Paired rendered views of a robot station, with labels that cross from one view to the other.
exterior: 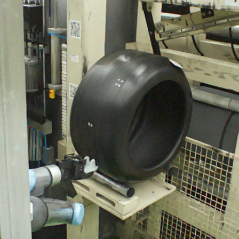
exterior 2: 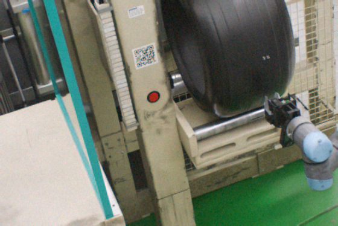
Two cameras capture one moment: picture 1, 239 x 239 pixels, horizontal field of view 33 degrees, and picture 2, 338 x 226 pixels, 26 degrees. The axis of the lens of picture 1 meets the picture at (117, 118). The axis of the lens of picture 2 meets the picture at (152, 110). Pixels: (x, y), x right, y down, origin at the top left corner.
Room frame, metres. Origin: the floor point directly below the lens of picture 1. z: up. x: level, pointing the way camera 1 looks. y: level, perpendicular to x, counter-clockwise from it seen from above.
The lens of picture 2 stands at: (0.69, 1.80, 2.43)
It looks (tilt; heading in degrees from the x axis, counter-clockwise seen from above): 36 degrees down; 305
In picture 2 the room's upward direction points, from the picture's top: 12 degrees counter-clockwise
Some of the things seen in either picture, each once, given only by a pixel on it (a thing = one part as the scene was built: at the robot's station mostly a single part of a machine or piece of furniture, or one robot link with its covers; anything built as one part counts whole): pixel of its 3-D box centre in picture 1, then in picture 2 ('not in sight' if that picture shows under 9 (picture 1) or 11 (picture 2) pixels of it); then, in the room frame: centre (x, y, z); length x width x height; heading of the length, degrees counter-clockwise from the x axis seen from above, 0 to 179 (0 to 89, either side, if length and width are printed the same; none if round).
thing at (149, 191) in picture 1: (122, 186); (223, 121); (1.68, -0.04, 0.80); 0.37 x 0.36 x 0.02; 137
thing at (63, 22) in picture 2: not in sight; (76, 84); (2.56, -0.30, 0.61); 0.33 x 0.06 x 0.86; 137
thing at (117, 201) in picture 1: (101, 189); (238, 134); (1.58, 0.06, 0.84); 0.36 x 0.09 x 0.06; 47
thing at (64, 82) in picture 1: (68, 92); (117, 66); (1.88, 0.25, 1.19); 0.05 x 0.04 x 0.48; 137
